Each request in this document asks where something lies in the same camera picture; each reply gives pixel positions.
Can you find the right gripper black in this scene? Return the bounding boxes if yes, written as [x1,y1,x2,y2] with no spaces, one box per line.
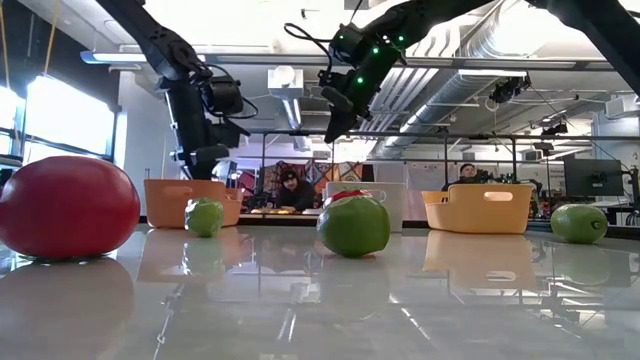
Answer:
[320,47,401,145]

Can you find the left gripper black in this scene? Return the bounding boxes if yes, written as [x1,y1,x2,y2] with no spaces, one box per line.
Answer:
[167,79,250,181]

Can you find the orange plastic basket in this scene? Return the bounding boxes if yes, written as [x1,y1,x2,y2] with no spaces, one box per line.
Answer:
[143,179,245,230]

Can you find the red tomato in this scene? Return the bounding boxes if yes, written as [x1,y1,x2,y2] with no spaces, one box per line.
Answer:
[323,187,374,209]
[0,155,142,260]

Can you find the grey plastic basket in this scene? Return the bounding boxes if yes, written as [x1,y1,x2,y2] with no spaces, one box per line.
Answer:
[324,180,407,234]

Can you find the green lime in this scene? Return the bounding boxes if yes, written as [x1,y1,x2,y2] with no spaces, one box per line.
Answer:
[550,203,610,246]
[316,195,392,259]

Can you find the white ceiling box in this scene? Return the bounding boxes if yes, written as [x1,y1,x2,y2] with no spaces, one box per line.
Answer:
[266,65,305,101]

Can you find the person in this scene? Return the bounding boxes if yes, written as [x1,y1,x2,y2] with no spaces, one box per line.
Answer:
[441,162,482,193]
[274,168,318,212]

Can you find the pink partition panel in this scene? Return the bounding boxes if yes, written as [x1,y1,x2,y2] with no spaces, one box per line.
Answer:
[403,188,427,223]

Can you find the bright window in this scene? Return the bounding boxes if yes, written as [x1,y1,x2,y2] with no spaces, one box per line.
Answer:
[0,74,119,166]

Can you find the yellow plastic basket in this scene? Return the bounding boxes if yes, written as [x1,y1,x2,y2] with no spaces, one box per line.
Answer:
[421,183,534,235]

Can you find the black ceiling spotlight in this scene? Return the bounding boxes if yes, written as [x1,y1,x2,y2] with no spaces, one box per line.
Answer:
[541,121,570,137]

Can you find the dark computer monitor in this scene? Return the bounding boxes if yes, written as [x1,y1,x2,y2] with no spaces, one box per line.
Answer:
[563,158,624,198]

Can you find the white ceiling air unit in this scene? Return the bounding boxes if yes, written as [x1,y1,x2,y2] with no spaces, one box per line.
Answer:
[603,93,640,120]

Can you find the colourful patterned wall tapestry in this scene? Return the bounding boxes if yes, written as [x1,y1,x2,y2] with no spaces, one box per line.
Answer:
[239,159,365,210]

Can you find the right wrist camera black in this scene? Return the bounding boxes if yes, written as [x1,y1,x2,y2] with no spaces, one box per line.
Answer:
[328,22,370,70]

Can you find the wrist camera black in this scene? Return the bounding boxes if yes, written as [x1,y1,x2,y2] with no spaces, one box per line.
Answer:
[328,22,370,70]
[202,74,247,117]

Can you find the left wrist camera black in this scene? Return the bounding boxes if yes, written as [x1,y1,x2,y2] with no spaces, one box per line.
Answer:
[202,74,247,117]

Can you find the black table frame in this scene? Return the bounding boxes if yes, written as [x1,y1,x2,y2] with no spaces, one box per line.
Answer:
[137,214,640,240]

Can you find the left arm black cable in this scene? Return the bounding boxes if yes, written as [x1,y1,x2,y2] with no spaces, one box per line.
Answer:
[207,63,260,121]

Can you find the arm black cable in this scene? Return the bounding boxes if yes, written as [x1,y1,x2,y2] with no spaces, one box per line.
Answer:
[283,21,335,72]
[207,63,260,121]

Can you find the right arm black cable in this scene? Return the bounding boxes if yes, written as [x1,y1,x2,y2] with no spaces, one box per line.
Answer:
[283,21,335,72]

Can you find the black metal rail frame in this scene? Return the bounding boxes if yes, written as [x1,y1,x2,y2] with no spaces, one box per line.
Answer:
[239,128,640,201]

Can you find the long ceiling light rail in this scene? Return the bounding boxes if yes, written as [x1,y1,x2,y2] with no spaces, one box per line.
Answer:
[79,48,609,72]

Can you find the black hanging ceiling camera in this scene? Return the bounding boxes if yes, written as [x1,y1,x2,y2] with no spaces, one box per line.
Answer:
[488,75,532,106]

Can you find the yellow hanging cable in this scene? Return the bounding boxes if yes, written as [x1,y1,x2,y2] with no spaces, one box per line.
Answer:
[42,0,62,77]
[0,0,10,90]

